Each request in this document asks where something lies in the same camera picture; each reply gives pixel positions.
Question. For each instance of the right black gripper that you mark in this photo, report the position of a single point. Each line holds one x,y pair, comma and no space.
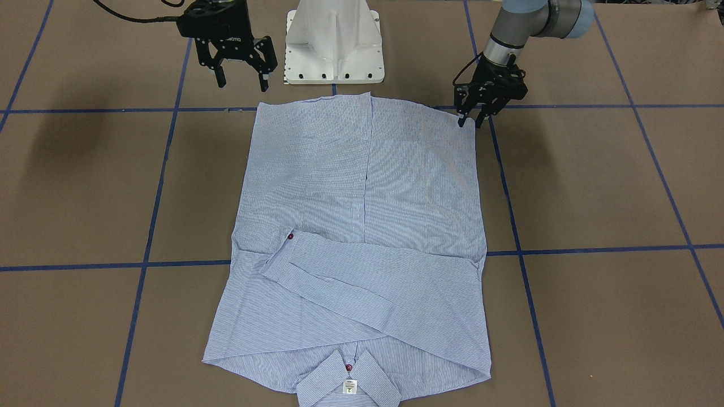
233,46

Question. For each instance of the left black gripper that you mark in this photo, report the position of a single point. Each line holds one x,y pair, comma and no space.
491,72

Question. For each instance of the light blue striped shirt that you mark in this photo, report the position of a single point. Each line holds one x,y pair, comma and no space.
358,252

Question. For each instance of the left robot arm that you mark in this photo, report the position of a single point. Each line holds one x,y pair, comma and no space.
518,21

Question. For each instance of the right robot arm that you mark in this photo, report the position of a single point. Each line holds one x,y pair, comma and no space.
226,2

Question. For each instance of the brown paper table cover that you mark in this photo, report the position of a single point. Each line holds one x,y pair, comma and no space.
601,194

